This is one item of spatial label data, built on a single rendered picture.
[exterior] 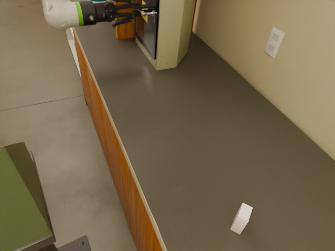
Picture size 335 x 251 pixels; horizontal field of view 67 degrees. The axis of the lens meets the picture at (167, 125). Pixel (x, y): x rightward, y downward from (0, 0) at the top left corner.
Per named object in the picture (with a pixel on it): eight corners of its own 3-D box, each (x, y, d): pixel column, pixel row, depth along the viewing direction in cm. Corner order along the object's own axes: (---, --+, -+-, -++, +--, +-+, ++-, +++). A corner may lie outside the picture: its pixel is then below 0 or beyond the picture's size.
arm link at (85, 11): (76, -3, 105) (80, 20, 112) (82, 7, 98) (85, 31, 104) (91, -4, 107) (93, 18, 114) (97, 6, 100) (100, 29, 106)
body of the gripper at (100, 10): (97, 26, 108) (119, 24, 111) (95, 5, 102) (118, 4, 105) (93, 19, 112) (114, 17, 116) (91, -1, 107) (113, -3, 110)
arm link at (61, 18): (48, 35, 106) (46, 26, 96) (41, 3, 104) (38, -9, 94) (83, 31, 111) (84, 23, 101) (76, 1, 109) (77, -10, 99)
